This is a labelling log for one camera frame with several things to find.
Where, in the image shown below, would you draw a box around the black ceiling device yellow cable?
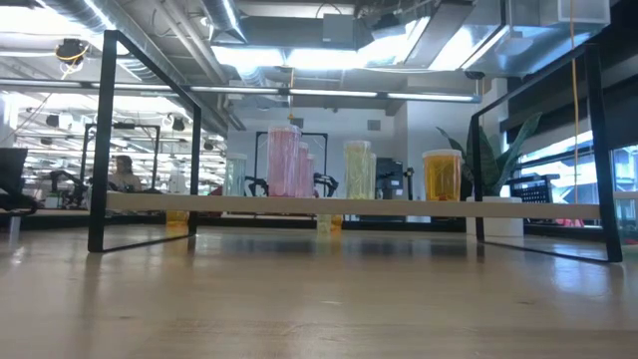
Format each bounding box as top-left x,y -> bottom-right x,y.
54,38 -> 91,81

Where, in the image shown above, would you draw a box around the yellow cups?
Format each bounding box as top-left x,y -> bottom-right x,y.
343,140 -> 373,200

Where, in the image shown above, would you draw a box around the black plastic crate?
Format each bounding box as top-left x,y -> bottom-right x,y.
508,174 -> 559,203

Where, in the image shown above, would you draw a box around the snake plant in white pot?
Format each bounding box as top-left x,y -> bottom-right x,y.
436,112 -> 544,238

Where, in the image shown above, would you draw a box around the long ceiling light tube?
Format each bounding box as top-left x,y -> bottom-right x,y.
0,79 -> 482,104

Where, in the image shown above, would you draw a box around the orange cup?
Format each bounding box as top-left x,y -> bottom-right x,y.
422,149 -> 464,202

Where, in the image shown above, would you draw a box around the black background monitor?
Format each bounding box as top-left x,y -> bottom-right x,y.
0,148 -> 41,215

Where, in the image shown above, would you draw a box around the pink cups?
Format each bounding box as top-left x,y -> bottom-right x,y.
267,124 -> 302,197

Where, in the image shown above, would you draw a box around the green cups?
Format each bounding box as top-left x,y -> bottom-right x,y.
223,152 -> 248,197

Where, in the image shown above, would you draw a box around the person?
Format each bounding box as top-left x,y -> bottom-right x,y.
109,155 -> 146,193

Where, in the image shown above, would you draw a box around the wooden shelf black metal frame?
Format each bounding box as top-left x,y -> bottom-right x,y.
88,29 -> 624,264

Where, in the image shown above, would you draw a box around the black background machine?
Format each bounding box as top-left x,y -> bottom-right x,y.
376,158 -> 415,200

